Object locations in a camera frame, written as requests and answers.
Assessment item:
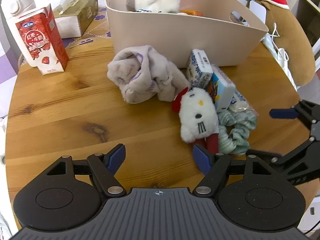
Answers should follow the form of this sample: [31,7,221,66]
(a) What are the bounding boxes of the tissue box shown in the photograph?
[53,0,98,39]

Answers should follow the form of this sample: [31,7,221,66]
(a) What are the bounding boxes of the beige plastic storage bin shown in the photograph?
[105,0,268,68]

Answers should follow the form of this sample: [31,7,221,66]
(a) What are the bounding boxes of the green scrunchie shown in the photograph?
[217,110,257,155]

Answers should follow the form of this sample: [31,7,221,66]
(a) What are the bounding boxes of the white charger cable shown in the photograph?
[261,22,298,91]

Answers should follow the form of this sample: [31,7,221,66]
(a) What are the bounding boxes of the small blue white carton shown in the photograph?
[185,49,213,89]

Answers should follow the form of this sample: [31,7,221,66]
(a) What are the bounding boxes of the orange snack packet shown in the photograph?
[179,10,203,17]

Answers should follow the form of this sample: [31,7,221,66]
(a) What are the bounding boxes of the white fluffy plush hat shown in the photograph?
[126,0,180,14]

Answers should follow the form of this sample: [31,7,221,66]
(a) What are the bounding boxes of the clear packet white candy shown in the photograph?
[212,64,254,113]

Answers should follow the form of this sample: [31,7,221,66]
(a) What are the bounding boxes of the lilac fleece cloth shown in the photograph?
[107,45,190,104]

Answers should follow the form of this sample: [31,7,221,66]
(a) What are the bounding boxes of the white kitty plush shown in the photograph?
[171,87,219,154]

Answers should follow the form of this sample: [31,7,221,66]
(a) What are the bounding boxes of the red milk carton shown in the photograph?
[15,5,68,75]

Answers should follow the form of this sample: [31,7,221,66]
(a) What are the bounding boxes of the white phone stand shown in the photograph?
[249,0,266,23]

